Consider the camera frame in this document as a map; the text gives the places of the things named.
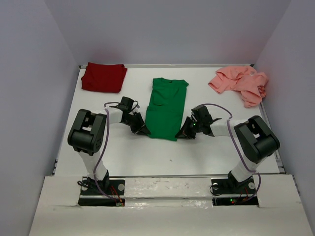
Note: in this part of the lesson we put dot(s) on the red folded t shirt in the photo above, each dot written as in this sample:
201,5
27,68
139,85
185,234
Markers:
104,78

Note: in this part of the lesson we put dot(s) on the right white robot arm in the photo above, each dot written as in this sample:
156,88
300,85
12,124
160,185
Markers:
252,138

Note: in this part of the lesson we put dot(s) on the pink crumpled t shirt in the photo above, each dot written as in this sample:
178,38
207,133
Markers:
245,80

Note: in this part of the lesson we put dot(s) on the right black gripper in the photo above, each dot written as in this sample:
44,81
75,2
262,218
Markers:
185,132

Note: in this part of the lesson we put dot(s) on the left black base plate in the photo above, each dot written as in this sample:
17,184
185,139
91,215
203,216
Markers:
90,196

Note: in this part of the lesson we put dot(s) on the green t shirt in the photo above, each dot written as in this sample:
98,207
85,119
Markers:
164,113

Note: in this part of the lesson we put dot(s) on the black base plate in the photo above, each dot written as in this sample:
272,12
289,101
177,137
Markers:
90,196
223,195

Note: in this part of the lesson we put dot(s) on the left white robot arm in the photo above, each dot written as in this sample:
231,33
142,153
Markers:
89,137

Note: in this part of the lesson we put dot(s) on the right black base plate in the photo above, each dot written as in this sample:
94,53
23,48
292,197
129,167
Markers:
223,195

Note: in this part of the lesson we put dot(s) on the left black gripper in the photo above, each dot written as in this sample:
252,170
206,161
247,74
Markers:
140,129

